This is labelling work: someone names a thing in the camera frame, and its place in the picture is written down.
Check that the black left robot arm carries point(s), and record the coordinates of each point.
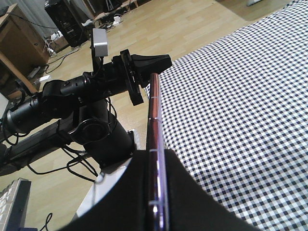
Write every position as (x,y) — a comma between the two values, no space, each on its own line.
(76,111)

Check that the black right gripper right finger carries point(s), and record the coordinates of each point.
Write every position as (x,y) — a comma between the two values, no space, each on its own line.
(191,208)

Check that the white power strip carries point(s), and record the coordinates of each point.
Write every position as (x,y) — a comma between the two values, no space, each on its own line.
(117,20)

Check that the wooden desk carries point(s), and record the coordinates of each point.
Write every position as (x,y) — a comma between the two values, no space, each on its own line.
(21,49)

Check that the black white checkered bedsheet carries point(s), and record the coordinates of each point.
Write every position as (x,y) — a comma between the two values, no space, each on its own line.
(236,113)

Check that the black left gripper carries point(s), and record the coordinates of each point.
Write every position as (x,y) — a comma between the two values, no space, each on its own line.
(143,66)

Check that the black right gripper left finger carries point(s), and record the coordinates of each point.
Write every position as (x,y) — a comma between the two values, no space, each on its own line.
(123,207)

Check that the black foldable smartphone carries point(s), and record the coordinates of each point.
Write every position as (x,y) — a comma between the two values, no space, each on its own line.
(157,200)

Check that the black computer tower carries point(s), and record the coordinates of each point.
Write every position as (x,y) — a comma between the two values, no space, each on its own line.
(66,21)

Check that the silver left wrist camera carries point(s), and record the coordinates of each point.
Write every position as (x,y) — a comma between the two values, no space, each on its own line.
(99,43)

